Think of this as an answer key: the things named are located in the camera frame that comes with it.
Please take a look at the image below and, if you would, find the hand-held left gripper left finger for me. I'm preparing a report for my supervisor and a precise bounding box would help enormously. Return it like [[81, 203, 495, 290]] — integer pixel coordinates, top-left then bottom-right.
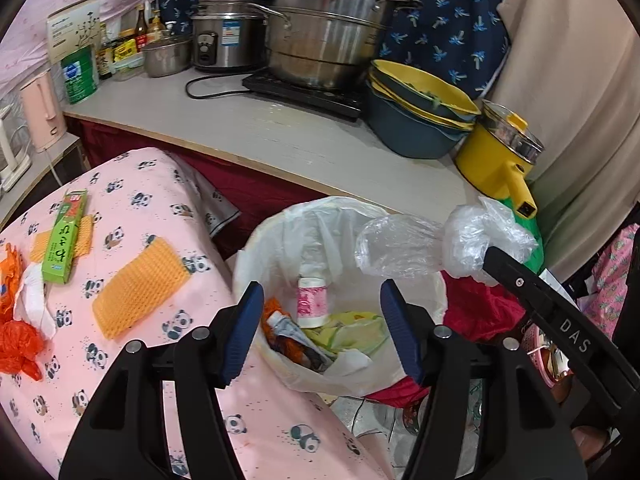
[[59, 280, 266, 480]]

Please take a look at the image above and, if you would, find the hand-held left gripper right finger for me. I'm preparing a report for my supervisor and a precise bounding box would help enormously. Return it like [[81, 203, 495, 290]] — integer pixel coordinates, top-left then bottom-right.
[[379, 280, 588, 480]]

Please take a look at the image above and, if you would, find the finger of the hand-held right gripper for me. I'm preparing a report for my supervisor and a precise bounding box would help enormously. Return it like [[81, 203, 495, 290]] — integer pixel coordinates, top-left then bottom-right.
[[482, 246, 556, 321]]

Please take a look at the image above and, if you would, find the green yellow snack bag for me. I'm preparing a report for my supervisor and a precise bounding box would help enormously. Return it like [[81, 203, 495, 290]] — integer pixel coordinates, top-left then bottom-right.
[[312, 311, 388, 358]]

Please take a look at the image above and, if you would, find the white tissue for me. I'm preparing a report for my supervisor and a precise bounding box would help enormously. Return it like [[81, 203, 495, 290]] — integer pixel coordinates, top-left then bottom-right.
[[325, 349, 373, 377]]

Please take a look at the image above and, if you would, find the black foil packet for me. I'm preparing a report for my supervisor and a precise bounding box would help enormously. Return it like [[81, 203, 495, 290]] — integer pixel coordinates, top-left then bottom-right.
[[264, 299, 338, 373]]

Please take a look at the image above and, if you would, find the pink paper cup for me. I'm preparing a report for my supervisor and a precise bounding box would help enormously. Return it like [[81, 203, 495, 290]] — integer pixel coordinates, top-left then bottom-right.
[[296, 275, 329, 329]]

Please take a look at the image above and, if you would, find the clear plastic bag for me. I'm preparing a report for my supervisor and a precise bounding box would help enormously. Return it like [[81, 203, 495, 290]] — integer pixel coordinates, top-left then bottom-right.
[[355, 196, 540, 286]]

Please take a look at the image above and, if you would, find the white lined waste bin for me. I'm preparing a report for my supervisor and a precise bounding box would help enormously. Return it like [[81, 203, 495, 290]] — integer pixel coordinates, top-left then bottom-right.
[[232, 196, 448, 397]]

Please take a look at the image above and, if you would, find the orange foam fruit net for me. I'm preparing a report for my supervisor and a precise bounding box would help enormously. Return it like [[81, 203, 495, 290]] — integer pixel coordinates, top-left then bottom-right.
[[91, 236, 192, 341], [27, 214, 95, 263]]

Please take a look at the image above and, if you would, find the green carton box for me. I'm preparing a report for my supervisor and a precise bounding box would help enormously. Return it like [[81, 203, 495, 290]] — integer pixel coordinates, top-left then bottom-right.
[[41, 188, 88, 285]]

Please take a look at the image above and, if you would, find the white plastic bag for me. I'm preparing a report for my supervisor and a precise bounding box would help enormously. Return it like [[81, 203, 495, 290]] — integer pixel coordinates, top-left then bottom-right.
[[12, 262, 57, 341]]

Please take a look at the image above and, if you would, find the red orange plastic bag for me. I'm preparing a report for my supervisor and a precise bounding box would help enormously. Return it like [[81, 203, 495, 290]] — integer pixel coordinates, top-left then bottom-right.
[[0, 319, 45, 382]]

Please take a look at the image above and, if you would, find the orange plastic wrapper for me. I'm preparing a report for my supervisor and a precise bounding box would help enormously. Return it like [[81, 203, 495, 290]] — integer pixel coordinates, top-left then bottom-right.
[[0, 242, 25, 321]]

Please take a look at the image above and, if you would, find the pink mesh basket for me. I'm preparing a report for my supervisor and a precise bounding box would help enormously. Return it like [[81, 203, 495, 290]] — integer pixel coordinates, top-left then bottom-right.
[[520, 325, 576, 391]]

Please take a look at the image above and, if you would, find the dark red cloth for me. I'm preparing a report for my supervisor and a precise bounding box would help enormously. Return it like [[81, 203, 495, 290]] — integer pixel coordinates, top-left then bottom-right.
[[80, 120, 528, 408]]

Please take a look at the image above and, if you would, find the pink patterned cloth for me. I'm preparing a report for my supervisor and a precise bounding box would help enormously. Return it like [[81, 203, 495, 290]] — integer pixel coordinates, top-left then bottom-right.
[[585, 240, 640, 341]]

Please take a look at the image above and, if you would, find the yellow electric pot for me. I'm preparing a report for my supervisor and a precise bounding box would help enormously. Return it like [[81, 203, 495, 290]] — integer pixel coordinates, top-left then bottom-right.
[[454, 101, 545, 221]]

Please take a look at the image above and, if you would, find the stack of blue yellow bowls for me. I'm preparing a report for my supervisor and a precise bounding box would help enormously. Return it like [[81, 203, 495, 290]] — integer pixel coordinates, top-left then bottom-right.
[[364, 59, 483, 160]]

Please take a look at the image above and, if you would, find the black induction cooker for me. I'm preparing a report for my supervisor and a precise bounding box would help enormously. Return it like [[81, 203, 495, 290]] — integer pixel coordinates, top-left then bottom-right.
[[242, 71, 365, 121]]

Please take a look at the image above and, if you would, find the navy floral cloth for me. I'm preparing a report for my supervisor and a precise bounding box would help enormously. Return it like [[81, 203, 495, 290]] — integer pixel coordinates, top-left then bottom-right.
[[155, 0, 512, 103]]

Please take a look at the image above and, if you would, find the small steel pot with lid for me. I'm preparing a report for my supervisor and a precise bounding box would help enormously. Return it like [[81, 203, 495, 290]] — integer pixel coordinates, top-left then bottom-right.
[[142, 35, 193, 78]]

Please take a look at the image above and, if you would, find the white glass kettle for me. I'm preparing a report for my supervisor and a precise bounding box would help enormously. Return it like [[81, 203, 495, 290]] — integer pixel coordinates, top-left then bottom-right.
[[0, 105, 32, 192]]

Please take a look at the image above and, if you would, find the clear glass food container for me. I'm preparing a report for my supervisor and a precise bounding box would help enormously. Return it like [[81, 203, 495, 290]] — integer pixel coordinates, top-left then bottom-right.
[[110, 55, 146, 82]]

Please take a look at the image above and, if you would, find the pink electric kettle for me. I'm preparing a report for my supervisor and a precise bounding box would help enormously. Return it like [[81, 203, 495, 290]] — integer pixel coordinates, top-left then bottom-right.
[[19, 70, 67, 155]]

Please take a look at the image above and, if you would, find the large steel steamer pot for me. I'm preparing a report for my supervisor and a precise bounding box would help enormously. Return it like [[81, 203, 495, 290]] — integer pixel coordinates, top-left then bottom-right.
[[245, 0, 423, 92]]

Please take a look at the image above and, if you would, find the steel rice cooker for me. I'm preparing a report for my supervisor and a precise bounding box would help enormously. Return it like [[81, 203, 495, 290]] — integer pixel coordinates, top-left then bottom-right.
[[191, 0, 268, 73]]

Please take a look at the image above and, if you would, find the green tin can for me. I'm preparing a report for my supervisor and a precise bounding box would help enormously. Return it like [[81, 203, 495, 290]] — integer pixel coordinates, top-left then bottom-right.
[[60, 44, 100, 106]]

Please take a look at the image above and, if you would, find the dark sauce jar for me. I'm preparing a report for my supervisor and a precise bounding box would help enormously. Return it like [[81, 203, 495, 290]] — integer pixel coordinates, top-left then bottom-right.
[[97, 40, 113, 81]]

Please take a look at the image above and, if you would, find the tall brown sauce bottle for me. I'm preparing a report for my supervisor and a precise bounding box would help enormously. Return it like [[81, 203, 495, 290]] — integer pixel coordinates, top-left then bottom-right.
[[134, 5, 149, 51]]

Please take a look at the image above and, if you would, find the white carton with plant print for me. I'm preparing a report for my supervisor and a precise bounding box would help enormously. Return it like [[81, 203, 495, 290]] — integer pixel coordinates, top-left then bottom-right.
[[46, 0, 102, 65]]

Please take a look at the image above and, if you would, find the black power cable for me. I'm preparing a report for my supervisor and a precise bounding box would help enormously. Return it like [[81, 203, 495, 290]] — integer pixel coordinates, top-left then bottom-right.
[[185, 72, 251, 100]]

